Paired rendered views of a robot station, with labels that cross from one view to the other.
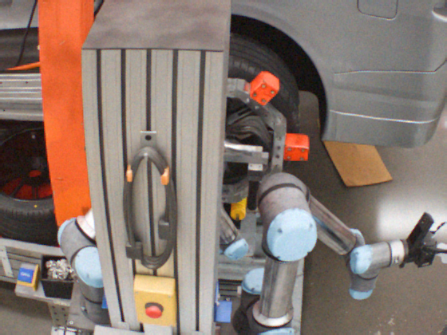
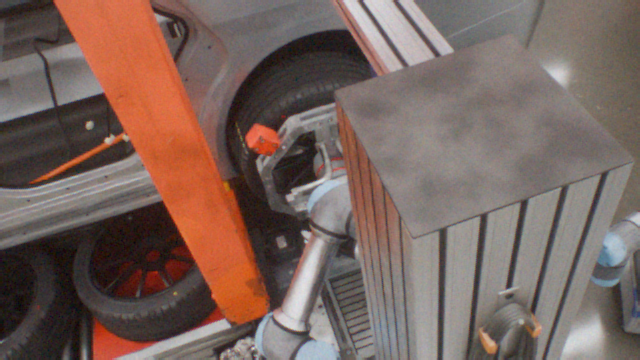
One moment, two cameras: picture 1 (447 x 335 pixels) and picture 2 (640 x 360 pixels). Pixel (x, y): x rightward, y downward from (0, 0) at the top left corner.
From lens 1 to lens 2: 0.88 m
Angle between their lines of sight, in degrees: 11
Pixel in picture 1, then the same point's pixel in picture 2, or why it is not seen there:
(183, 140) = (552, 278)
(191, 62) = (584, 193)
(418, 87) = (509, 25)
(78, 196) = (239, 274)
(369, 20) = not seen: outside the picture
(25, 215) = (167, 309)
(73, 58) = (192, 153)
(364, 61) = (448, 27)
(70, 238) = (276, 343)
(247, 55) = (338, 72)
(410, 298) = not seen: hidden behind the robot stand
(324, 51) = not seen: hidden behind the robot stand
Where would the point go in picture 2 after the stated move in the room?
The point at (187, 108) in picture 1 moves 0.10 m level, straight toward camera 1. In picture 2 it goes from (565, 246) to (629, 316)
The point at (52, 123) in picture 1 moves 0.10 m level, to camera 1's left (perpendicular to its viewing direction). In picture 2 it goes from (189, 224) to (156, 236)
